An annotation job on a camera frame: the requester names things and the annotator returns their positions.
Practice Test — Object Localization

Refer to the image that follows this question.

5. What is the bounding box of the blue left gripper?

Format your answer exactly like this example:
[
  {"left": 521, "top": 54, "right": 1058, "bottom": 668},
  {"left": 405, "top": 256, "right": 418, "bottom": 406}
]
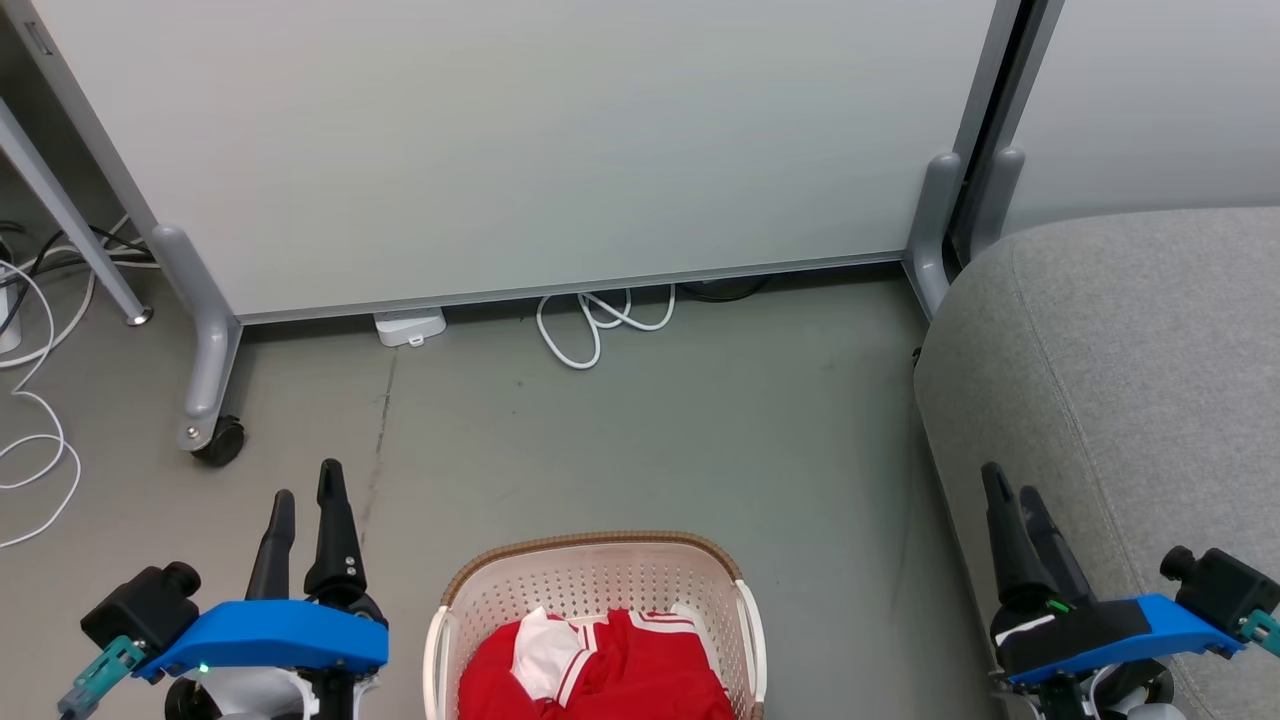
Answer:
[{"left": 135, "top": 459, "right": 390, "bottom": 684}]

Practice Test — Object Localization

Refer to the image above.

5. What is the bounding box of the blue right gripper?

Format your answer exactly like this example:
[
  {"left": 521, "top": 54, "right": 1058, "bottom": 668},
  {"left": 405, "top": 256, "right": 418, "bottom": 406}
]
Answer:
[{"left": 981, "top": 462, "right": 1247, "bottom": 690}]

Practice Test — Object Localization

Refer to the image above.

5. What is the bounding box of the red and white garment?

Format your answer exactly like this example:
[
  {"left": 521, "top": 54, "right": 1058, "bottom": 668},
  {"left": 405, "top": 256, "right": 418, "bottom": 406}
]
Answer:
[{"left": 458, "top": 605, "right": 736, "bottom": 720}]

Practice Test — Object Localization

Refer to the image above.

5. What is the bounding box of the grey fabric sofa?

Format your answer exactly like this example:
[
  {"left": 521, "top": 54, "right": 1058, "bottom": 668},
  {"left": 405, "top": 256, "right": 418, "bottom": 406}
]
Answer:
[{"left": 912, "top": 207, "right": 1280, "bottom": 720}]

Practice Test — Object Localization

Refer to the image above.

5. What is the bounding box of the black caster wheel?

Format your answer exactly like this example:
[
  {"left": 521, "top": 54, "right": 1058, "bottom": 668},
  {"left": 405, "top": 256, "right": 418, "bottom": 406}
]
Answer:
[{"left": 192, "top": 416, "right": 246, "bottom": 468}]

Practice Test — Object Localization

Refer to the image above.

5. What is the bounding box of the grey partition leg with caster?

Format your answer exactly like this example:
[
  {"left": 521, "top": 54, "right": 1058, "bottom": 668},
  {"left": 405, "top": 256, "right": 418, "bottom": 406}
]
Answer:
[{"left": 150, "top": 224, "right": 244, "bottom": 451}]

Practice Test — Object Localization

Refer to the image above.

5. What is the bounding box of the white perforated laundry basket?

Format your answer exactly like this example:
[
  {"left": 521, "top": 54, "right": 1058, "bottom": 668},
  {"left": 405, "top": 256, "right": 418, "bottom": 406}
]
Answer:
[{"left": 422, "top": 530, "right": 768, "bottom": 720}]

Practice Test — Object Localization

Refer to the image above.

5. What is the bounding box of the grey leg of narrow partition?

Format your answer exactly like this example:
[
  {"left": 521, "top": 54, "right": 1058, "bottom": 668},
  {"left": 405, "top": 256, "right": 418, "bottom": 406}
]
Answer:
[{"left": 968, "top": 147, "right": 1026, "bottom": 263}]

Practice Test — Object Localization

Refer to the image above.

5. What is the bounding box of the grey metal table leg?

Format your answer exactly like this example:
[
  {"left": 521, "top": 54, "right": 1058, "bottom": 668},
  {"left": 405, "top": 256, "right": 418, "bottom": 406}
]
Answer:
[{"left": 0, "top": 95, "right": 154, "bottom": 328}]

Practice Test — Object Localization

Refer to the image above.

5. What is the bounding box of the large white partition panel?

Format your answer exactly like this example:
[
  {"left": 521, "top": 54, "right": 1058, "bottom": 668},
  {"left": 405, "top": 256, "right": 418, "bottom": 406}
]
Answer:
[{"left": 22, "top": 0, "right": 1001, "bottom": 326}]

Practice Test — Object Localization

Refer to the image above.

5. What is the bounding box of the narrow white partition panel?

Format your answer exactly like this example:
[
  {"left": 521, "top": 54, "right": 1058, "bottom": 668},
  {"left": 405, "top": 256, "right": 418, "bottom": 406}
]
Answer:
[{"left": 950, "top": 0, "right": 1280, "bottom": 266}]

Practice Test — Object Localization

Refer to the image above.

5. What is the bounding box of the teal right camera connector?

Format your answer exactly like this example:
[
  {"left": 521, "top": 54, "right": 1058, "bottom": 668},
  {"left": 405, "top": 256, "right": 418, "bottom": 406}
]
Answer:
[{"left": 1240, "top": 610, "right": 1280, "bottom": 658}]

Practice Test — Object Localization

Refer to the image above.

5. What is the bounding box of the teal camera connector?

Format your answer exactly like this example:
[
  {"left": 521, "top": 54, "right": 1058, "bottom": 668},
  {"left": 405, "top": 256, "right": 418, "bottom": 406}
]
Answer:
[
  {"left": 1240, "top": 610, "right": 1280, "bottom": 658},
  {"left": 58, "top": 637, "right": 147, "bottom": 719}
]

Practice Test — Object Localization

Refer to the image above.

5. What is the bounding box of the teal left camera connector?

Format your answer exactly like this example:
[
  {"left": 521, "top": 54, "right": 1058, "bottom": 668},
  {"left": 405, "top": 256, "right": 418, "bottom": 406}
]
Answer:
[{"left": 58, "top": 637, "right": 147, "bottom": 719}]

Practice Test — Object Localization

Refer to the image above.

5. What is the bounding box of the long looping white cable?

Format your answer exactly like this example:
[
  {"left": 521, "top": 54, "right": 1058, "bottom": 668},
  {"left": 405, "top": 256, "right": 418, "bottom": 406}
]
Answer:
[{"left": 0, "top": 215, "right": 133, "bottom": 549}]

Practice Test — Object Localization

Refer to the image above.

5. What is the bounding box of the bundle of black cables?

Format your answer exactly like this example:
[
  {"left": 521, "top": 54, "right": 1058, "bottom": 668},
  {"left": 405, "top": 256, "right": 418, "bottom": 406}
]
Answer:
[{"left": 0, "top": 220, "right": 157, "bottom": 336}]

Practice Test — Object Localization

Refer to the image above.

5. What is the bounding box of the coiled white cable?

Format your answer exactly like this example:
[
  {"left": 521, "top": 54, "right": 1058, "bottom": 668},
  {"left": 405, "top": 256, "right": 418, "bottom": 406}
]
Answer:
[{"left": 536, "top": 285, "right": 677, "bottom": 371}]

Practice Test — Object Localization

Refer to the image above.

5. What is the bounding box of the black cable under partition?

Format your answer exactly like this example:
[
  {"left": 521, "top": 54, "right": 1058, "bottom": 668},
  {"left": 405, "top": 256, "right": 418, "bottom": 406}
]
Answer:
[{"left": 680, "top": 275, "right": 771, "bottom": 304}]

